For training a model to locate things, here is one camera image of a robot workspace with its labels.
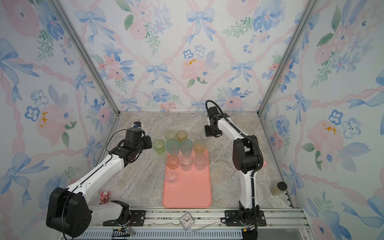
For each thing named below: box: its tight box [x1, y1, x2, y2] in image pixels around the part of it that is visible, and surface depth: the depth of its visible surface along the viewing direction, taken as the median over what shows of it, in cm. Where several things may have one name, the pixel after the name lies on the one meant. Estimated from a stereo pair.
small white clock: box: [179, 212, 195, 230], surface depth 73 cm
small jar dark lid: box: [269, 181, 288, 196], surface depth 77 cm
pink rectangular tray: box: [162, 147, 213, 209], surface depth 85 cm
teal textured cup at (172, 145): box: [166, 138, 180, 157], surface depth 96 cm
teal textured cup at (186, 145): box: [179, 138, 193, 158], surface depth 95 cm
